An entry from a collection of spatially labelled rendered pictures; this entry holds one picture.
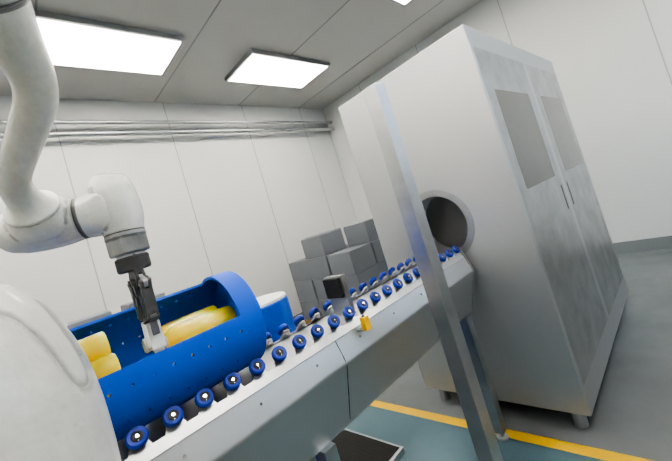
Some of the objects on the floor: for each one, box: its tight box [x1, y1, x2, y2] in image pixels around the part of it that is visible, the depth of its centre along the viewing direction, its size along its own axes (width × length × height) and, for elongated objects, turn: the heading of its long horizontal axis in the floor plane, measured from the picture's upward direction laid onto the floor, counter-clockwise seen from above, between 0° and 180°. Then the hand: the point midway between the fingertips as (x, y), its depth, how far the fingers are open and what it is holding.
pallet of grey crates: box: [289, 218, 391, 324], centre depth 445 cm, size 120×80×119 cm
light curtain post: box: [363, 83, 503, 461], centre depth 118 cm, size 6×6×170 cm
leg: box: [460, 315, 509, 442], centre depth 172 cm, size 6×6×63 cm
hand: (153, 334), depth 83 cm, fingers closed on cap, 4 cm apart
